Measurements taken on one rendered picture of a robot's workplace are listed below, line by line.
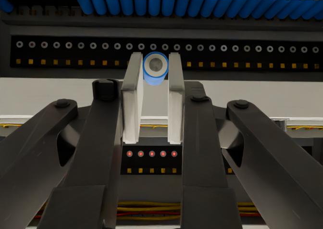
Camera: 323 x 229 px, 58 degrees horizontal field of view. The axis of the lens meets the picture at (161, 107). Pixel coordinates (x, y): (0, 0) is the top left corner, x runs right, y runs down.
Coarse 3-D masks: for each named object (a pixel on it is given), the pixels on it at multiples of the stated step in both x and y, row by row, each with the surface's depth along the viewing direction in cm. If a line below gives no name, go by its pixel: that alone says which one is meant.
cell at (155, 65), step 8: (152, 56) 19; (160, 56) 19; (144, 64) 19; (152, 64) 19; (160, 64) 19; (168, 64) 19; (144, 72) 19; (152, 72) 19; (160, 72) 19; (152, 80) 21; (160, 80) 22
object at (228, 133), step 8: (192, 88) 16; (200, 88) 16; (216, 112) 13; (224, 112) 13; (216, 120) 12; (224, 120) 12; (224, 128) 12; (232, 128) 12; (224, 136) 13; (232, 136) 12; (240, 136) 12; (224, 144) 13; (232, 144) 13; (240, 144) 13
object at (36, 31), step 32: (32, 32) 49; (64, 32) 49; (96, 32) 49; (128, 32) 50; (160, 32) 50; (192, 32) 50; (224, 32) 51; (256, 32) 51; (288, 32) 51; (320, 32) 51
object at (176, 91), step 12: (180, 60) 18; (180, 72) 16; (168, 84) 18; (180, 84) 14; (168, 96) 16; (180, 96) 14; (168, 108) 14; (180, 108) 14; (168, 120) 14; (180, 120) 14; (168, 132) 14; (180, 132) 14
